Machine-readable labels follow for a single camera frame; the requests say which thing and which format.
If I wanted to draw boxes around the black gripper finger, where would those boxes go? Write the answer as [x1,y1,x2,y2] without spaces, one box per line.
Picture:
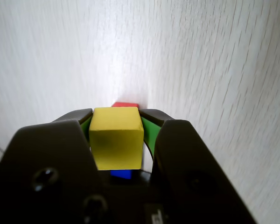
[139,109,257,224]
[0,108,112,224]

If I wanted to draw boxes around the blue wooden cube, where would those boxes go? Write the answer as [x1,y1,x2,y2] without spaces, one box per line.
[110,169,133,180]

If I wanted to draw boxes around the yellow wooden cube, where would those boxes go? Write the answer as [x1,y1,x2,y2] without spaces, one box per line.
[88,106,145,170]

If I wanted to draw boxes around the red wooden cube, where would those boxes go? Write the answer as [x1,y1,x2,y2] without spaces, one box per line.
[112,102,140,108]

